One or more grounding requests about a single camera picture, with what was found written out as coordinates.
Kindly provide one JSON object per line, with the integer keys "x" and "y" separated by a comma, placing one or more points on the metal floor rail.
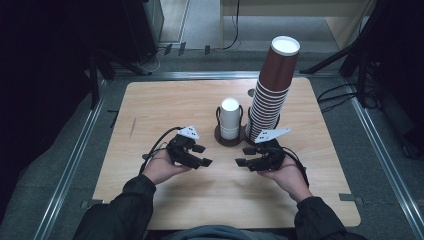
{"x": 383, "y": 160}
{"x": 70, "y": 166}

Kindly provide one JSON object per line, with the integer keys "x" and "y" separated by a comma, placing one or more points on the black metal stand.
{"x": 100, "y": 66}
{"x": 360, "y": 43}

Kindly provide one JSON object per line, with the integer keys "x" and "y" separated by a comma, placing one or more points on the black cabinet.
{"x": 140, "y": 26}

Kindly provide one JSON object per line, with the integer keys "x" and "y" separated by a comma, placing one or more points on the grey round table grommet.
{"x": 251, "y": 92}

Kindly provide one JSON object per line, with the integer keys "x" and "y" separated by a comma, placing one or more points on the grey table bracket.
{"x": 91, "y": 203}
{"x": 350, "y": 198}

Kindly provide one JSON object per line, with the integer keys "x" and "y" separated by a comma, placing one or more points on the stack of white cups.
{"x": 230, "y": 120}

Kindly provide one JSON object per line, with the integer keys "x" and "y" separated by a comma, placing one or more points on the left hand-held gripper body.
{"x": 181, "y": 146}

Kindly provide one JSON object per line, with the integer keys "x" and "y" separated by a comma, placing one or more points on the stack of brown cups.
{"x": 273, "y": 73}

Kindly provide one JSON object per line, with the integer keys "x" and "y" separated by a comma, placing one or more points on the light wooden furniture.
{"x": 343, "y": 20}

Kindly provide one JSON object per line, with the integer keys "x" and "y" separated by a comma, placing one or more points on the person's right hand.
{"x": 290, "y": 178}

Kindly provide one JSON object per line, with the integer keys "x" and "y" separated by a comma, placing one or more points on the person's grey-blue clothing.
{"x": 216, "y": 233}

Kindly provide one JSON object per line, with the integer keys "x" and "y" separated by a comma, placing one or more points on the person's left hand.
{"x": 160, "y": 168}

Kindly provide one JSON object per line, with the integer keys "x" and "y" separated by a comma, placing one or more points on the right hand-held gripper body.
{"x": 268, "y": 156}

